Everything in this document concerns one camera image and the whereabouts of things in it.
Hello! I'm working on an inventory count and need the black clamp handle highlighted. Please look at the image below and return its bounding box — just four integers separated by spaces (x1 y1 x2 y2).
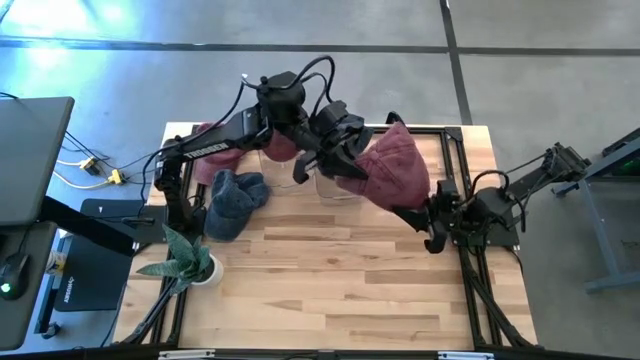
385 110 409 132

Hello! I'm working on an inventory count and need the green leafy plant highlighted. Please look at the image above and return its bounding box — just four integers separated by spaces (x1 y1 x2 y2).
135 223 214 296

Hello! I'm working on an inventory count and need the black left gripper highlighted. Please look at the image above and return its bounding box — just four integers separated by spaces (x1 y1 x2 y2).
292 99 375 185

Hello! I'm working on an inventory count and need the black diagonal beam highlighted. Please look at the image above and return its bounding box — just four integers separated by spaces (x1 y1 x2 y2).
38 196 137 257

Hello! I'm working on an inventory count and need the dark grey desk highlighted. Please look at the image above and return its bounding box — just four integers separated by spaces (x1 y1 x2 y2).
0 222 60 351

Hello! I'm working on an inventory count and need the silver bracket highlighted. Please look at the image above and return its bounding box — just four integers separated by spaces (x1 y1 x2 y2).
158 349 216 360
438 351 496 360

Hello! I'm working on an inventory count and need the black computer case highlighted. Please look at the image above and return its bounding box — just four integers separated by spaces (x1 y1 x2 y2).
53 234 135 313

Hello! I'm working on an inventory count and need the white floor cable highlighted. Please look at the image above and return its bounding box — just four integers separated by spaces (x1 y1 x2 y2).
53 158 119 191

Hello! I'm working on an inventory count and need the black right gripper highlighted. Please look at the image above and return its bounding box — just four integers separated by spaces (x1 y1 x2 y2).
393 178 464 255

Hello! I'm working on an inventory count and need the clear plastic bin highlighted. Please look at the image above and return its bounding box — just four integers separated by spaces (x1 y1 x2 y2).
251 121 317 190
313 123 372 205

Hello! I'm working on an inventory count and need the blue denim baseball cap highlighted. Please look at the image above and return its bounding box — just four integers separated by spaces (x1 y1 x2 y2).
203 169 272 242

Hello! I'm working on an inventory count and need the blue-grey metal table frame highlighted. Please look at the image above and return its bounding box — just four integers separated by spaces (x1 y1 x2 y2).
552 127 640 295

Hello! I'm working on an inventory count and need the maroon baseball cap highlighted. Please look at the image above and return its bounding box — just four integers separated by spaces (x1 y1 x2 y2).
334 121 433 212
193 121 247 187
260 129 302 163

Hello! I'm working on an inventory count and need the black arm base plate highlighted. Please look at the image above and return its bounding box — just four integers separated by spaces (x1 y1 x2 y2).
452 209 521 249

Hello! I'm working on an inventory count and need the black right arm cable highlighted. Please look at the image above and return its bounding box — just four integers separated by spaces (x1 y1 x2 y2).
468 168 529 234

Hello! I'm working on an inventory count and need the black aluminium rig frame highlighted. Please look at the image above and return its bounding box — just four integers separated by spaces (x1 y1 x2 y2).
117 122 539 351

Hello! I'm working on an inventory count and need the white plant pot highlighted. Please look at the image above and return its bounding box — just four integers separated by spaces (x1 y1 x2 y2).
192 254 225 289

